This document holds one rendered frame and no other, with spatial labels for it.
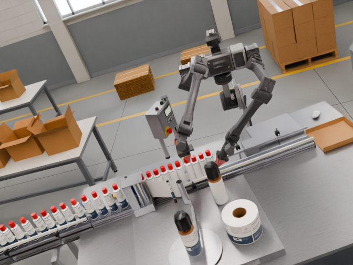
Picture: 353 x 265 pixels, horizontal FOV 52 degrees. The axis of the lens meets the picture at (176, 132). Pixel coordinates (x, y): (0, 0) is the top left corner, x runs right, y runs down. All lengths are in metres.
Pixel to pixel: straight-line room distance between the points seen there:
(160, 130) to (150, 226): 0.62
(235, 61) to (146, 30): 5.13
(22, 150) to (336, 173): 3.04
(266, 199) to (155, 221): 0.72
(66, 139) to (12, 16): 4.86
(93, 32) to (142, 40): 1.01
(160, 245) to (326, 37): 4.25
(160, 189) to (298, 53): 3.75
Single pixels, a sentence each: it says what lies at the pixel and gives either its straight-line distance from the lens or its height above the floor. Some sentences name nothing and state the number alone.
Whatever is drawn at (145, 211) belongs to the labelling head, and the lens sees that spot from 2.47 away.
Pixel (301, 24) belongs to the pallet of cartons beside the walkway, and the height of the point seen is 0.62.
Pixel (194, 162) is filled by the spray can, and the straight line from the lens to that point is 2.46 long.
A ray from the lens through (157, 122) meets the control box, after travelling 2.29.
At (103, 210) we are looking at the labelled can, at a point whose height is 0.93.
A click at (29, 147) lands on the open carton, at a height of 0.90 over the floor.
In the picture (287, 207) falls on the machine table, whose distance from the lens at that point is 2.31.
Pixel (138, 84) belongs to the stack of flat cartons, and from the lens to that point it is 6.39.
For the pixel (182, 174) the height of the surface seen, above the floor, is 0.99.
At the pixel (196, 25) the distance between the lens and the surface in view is 7.66.
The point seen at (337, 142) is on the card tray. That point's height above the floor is 0.83.
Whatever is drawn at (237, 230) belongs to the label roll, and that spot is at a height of 1.00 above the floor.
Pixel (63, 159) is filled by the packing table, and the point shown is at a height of 0.78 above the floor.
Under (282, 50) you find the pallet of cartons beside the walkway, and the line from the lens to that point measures 5.60.
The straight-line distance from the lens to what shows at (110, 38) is 7.88.
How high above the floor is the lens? 2.48
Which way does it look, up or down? 30 degrees down
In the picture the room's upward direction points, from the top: 20 degrees counter-clockwise
